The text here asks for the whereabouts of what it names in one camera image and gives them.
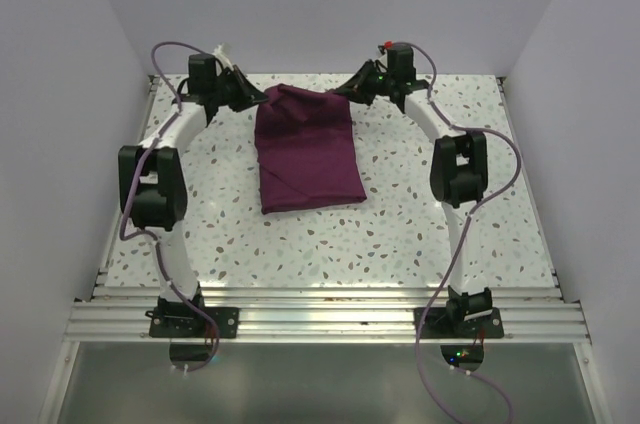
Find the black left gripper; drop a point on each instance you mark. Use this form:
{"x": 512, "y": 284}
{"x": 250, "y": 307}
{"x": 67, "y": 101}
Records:
{"x": 248, "y": 94}

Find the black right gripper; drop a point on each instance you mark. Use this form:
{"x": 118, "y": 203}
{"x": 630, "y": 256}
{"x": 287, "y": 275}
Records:
{"x": 356, "y": 88}

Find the purple cloth mat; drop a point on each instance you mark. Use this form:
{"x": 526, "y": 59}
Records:
{"x": 305, "y": 151}

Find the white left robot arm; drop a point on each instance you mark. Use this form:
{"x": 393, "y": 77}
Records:
{"x": 152, "y": 186}

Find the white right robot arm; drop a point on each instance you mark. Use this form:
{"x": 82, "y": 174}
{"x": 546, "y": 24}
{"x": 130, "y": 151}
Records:
{"x": 458, "y": 177}

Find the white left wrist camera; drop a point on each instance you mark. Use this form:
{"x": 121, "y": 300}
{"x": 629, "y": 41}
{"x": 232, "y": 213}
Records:
{"x": 222, "y": 53}

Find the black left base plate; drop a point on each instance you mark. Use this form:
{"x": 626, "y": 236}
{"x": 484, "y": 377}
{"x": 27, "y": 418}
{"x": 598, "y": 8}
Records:
{"x": 179, "y": 321}

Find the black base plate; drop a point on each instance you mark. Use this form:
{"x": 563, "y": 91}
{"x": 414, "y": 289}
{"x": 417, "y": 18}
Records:
{"x": 438, "y": 325}
{"x": 179, "y": 321}

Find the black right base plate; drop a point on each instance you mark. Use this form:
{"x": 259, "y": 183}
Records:
{"x": 438, "y": 325}

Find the aluminium rail frame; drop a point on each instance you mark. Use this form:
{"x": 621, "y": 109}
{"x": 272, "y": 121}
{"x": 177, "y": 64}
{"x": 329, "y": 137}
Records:
{"x": 326, "y": 297}

